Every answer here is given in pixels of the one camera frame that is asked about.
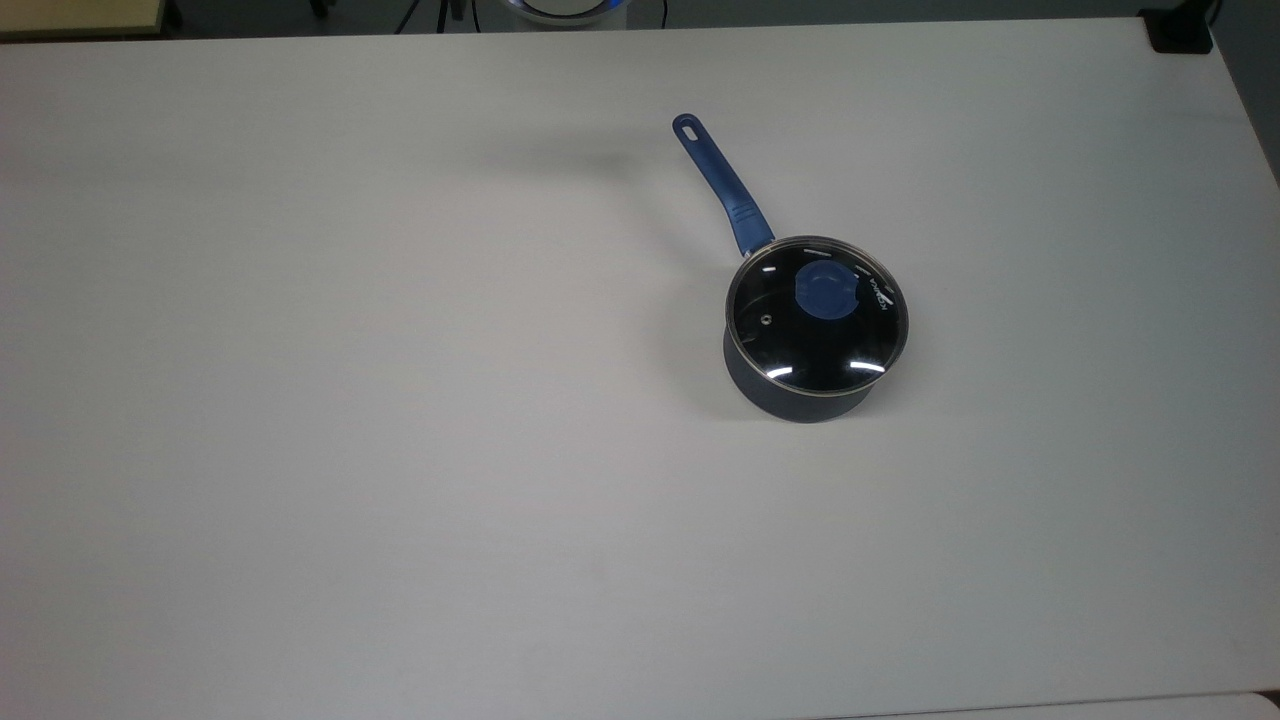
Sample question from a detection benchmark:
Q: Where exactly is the glass lid with blue knob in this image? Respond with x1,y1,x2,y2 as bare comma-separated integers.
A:
725,236,909,397

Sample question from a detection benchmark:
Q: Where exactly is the black table clamp block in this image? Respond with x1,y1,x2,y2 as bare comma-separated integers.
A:
1139,8,1217,55

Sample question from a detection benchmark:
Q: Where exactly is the wooden desk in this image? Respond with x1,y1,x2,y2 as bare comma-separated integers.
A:
0,0,167,42

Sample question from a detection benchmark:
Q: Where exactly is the dark saucepan with blue handle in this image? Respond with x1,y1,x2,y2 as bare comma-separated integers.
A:
671,113,909,424

